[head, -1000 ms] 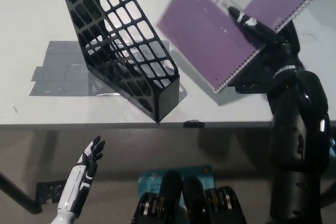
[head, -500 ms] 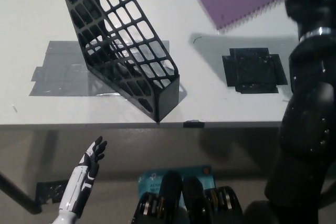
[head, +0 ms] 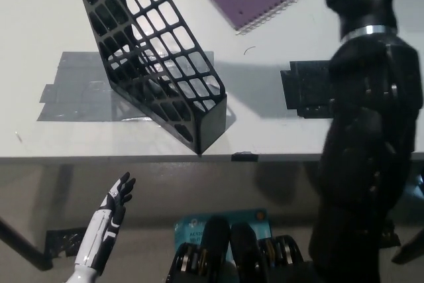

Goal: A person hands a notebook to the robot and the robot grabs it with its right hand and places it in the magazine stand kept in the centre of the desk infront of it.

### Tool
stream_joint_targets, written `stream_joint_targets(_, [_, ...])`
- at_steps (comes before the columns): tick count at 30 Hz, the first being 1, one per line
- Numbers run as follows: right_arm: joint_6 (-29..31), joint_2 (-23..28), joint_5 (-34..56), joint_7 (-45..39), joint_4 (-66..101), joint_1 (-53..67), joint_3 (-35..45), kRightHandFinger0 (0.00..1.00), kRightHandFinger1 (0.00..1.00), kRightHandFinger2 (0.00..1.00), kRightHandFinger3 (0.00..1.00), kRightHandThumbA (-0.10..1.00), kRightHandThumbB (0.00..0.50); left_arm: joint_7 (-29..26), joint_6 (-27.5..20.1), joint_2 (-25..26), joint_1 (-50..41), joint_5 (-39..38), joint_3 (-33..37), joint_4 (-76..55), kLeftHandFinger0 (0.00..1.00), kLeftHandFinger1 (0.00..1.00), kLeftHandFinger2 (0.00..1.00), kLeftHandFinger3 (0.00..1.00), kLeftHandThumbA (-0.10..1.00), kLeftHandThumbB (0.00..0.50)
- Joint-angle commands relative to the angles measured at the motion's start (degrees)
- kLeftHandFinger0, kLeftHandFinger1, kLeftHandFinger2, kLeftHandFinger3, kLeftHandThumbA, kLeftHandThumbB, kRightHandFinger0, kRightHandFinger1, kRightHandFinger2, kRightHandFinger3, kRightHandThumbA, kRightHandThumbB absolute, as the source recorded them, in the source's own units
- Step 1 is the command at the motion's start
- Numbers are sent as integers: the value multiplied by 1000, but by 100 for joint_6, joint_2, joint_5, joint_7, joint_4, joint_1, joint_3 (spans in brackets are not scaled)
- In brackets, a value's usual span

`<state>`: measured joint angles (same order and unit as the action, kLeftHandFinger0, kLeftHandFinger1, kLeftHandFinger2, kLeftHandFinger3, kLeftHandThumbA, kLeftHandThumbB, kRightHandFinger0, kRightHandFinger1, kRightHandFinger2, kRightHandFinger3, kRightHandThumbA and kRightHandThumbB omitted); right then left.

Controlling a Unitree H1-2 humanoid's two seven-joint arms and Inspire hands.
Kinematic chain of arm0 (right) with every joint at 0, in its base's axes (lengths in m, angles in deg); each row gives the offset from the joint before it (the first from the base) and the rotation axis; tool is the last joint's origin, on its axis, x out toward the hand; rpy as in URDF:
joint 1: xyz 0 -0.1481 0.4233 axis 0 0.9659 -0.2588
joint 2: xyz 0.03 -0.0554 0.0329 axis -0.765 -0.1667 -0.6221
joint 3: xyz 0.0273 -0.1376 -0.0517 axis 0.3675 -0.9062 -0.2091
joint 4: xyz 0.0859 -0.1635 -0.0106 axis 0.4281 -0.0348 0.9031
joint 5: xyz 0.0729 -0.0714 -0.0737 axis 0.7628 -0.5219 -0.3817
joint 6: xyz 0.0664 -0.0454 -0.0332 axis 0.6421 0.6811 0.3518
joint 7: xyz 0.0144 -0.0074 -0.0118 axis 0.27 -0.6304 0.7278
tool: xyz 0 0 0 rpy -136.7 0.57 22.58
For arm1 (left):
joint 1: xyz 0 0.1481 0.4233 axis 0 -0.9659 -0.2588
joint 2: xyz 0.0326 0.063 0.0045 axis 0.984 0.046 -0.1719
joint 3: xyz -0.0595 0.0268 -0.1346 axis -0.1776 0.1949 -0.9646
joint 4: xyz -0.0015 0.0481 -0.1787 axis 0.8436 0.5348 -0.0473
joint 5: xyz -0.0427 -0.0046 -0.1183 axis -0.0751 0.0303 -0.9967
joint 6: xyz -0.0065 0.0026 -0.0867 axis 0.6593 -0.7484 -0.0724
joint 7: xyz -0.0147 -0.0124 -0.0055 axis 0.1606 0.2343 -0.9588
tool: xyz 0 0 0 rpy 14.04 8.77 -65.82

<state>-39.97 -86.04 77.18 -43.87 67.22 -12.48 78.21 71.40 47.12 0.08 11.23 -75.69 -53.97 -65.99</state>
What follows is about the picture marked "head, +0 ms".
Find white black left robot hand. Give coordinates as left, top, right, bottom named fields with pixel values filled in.
left=74, top=172, right=136, bottom=273

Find black table leg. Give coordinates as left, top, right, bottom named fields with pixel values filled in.
left=0, top=216, right=54, bottom=270
left=390, top=229, right=424, bottom=266

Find black lattice magazine stand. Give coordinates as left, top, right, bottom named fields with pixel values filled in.
left=71, top=0, right=229, bottom=157

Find black tape square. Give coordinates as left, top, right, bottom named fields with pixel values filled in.
left=280, top=60, right=336, bottom=120

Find teal cardboard box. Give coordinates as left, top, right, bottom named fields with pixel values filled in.
left=174, top=208, right=274, bottom=264

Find grey tape patch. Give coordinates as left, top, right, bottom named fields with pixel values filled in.
left=36, top=50, right=217, bottom=123

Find black robot torso blocks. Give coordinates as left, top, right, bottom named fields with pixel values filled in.
left=168, top=215, right=319, bottom=283

